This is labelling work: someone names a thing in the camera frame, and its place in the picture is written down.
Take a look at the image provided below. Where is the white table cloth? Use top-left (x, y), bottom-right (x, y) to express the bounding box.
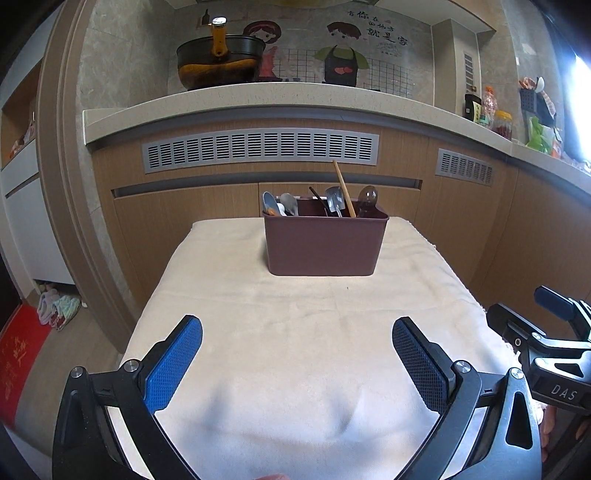
top-left (111, 217), bottom-right (513, 480)

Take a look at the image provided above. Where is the yellow-lidded red jar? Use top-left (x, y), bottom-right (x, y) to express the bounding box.
top-left (492, 111), bottom-right (514, 141)

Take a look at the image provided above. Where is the maroon plastic utensil box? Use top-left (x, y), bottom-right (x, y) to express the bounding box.
top-left (262, 198), bottom-right (389, 277)

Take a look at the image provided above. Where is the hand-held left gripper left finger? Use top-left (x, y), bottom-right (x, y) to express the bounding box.
top-left (52, 315), bottom-right (204, 480)

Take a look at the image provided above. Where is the cartoon wall poster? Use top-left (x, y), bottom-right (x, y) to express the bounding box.
top-left (242, 7), bottom-right (411, 88)

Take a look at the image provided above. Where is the black pan yellow handle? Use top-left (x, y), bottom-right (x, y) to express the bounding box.
top-left (176, 16), bottom-right (266, 63)

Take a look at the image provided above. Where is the pale fabric slipper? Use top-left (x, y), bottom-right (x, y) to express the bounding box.
top-left (53, 295), bottom-right (82, 331)
top-left (37, 282), bottom-right (60, 325)

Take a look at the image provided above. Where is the black pot yellow trim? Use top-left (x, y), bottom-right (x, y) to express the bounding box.
top-left (178, 58), bottom-right (259, 92)

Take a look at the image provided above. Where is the long grey vent grille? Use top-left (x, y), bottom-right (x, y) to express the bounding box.
top-left (141, 129), bottom-right (380, 175)

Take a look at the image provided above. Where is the short grey vent grille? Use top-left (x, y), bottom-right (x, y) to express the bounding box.
top-left (436, 148), bottom-right (495, 186)

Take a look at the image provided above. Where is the white shelf cabinet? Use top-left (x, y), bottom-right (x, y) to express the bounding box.
top-left (0, 69), bottom-right (77, 289)

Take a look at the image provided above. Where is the clear plastic bottle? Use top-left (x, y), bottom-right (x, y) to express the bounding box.
top-left (481, 85), bottom-right (497, 127)

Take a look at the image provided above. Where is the red door mat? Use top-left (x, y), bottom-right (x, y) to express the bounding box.
top-left (0, 302), bottom-right (47, 425)

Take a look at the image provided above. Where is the dark sauce bottle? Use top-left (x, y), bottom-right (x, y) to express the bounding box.
top-left (464, 92), bottom-right (483, 123)

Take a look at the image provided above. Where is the long black spoon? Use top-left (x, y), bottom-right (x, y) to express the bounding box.
top-left (308, 186), bottom-right (332, 217)

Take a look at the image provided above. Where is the green plastic bag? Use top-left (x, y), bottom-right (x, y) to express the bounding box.
top-left (526, 115), bottom-right (555, 155)

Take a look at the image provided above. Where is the black wall utensil holder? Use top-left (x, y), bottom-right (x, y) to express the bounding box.
top-left (519, 88), bottom-right (541, 116)

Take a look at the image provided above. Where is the beige stone countertop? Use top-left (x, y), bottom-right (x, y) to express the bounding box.
top-left (82, 78), bottom-right (591, 174)

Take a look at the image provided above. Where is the person's right hand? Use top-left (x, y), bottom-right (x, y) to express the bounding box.
top-left (539, 402), bottom-right (557, 463)

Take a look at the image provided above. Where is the metal shovel-shaped spoon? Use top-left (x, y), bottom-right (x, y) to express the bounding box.
top-left (324, 186), bottom-right (345, 217)

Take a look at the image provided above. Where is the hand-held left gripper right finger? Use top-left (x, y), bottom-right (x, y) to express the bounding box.
top-left (392, 316), bottom-right (543, 480)

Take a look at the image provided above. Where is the wooden chopstick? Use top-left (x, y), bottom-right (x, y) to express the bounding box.
top-left (333, 160), bottom-right (357, 219)

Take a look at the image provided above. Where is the dark brown spoon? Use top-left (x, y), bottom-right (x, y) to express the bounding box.
top-left (358, 185), bottom-right (380, 219)

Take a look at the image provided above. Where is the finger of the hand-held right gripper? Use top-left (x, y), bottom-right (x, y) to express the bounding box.
top-left (534, 285), bottom-right (591, 342)
top-left (487, 302), bottom-right (556, 366)

